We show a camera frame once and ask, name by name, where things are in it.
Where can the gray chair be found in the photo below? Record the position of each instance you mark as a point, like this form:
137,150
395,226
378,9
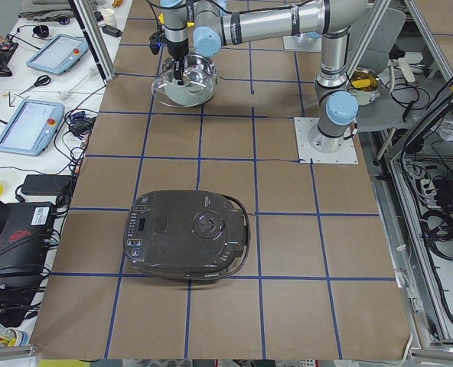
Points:
376,55

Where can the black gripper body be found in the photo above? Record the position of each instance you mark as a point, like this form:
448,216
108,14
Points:
177,50

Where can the black handled scissors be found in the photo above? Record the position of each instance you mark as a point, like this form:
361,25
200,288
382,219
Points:
42,80

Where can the white paper cup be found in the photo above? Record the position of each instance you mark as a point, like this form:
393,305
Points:
109,16

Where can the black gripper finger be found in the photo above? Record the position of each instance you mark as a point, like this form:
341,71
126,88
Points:
179,71

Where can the black round object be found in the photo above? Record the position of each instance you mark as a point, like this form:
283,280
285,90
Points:
41,31

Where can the small pot with yellow items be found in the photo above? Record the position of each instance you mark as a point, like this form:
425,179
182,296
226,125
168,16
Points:
364,85

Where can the black power adapter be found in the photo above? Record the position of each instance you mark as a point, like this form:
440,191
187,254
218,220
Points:
44,185

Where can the black computer box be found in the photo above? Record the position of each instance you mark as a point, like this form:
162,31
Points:
26,231

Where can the dark brown rice cooker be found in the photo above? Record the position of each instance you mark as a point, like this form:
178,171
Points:
187,234

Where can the aluminium frame post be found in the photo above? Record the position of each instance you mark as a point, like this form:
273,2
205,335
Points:
84,15

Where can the upper blue teach pendant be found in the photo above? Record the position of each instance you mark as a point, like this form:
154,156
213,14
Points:
60,55

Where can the lower blue teach pendant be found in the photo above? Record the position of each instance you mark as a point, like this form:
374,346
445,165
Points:
31,128

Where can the blue teach pendant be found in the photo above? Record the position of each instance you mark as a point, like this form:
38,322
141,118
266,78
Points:
60,55
31,128

